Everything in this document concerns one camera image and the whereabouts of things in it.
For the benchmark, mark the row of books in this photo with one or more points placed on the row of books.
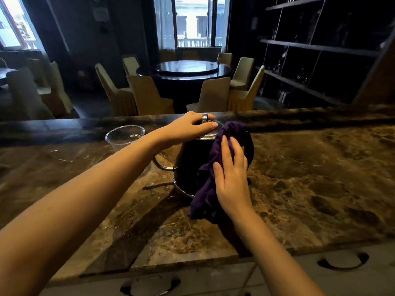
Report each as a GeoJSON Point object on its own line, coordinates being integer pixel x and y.
{"type": "Point", "coordinates": [284, 97]}

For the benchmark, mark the purple cleaning cloth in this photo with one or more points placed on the purple cleaning cloth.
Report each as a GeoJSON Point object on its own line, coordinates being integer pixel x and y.
{"type": "Point", "coordinates": [205, 197]}

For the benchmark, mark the dark round dining table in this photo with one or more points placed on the dark round dining table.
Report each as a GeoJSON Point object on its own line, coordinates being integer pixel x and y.
{"type": "Point", "coordinates": [182, 86]}

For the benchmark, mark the black gooseneck kettle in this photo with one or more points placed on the black gooseneck kettle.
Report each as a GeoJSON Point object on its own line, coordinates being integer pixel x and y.
{"type": "Point", "coordinates": [191, 160]}

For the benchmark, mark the person's right hand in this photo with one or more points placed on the person's right hand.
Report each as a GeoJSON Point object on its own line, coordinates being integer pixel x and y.
{"type": "Point", "coordinates": [233, 188]}

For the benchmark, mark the side window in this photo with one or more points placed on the side window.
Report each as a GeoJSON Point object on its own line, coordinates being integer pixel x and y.
{"type": "Point", "coordinates": [14, 24]}

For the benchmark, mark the person's left forearm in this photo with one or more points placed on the person's left forearm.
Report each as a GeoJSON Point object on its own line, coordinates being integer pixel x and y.
{"type": "Point", "coordinates": [77, 206]}

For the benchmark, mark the person's right forearm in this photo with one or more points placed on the person's right forearm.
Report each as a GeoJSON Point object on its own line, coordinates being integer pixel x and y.
{"type": "Point", "coordinates": [271, 258]}

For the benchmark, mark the person's left hand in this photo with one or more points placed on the person's left hand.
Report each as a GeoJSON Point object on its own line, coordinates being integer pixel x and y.
{"type": "Point", "coordinates": [182, 129]}

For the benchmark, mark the dark wooden shelving unit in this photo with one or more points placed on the dark wooden shelving unit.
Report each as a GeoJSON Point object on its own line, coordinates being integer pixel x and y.
{"type": "Point", "coordinates": [327, 49]}

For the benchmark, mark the person's right middle finger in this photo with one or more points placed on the person's right middle finger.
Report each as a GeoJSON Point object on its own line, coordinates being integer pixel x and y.
{"type": "Point", "coordinates": [238, 152]}

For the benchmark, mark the wall notice sheet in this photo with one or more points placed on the wall notice sheet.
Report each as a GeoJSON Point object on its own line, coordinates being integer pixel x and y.
{"type": "Point", "coordinates": [100, 14]}

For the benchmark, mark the set of beige covered chairs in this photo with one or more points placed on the set of beige covered chairs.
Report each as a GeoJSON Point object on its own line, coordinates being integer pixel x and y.
{"type": "Point", "coordinates": [148, 95]}

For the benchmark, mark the dark glass turntable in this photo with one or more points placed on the dark glass turntable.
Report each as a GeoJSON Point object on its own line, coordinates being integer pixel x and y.
{"type": "Point", "coordinates": [186, 67]}

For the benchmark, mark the white drawer front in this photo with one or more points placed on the white drawer front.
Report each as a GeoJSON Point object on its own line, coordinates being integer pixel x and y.
{"type": "Point", "coordinates": [345, 271]}
{"type": "Point", "coordinates": [191, 282]}

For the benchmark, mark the person's right thumb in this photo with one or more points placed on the person's right thumb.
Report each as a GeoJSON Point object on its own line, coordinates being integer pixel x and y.
{"type": "Point", "coordinates": [218, 175]}

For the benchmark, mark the beige slipcovered dining chair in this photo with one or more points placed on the beige slipcovered dining chair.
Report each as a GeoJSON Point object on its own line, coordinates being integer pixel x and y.
{"type": "Point", "coordinates": [24, 95]}
{"type": "Point", "coordinates": [57, 89]}

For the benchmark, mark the sheer white curtain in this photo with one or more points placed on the sheer white curtain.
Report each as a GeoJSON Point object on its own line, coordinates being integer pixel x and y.
{"type": "Point", "coordinates": [164, 23]}

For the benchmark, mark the clear plastic cup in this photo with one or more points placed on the clear plastic cup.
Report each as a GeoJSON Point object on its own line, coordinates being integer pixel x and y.
{"type": "Point", "coordinates": [123, 137]}

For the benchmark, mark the person's left fingers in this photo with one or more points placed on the person's left fingers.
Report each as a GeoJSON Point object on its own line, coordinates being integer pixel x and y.
{"type": "Point", "coordinates": [197, 124]}

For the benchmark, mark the glass balcony door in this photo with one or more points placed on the glass balcony door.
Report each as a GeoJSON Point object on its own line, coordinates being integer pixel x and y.
{"type": "Point", "coordinates": [197, 21]}

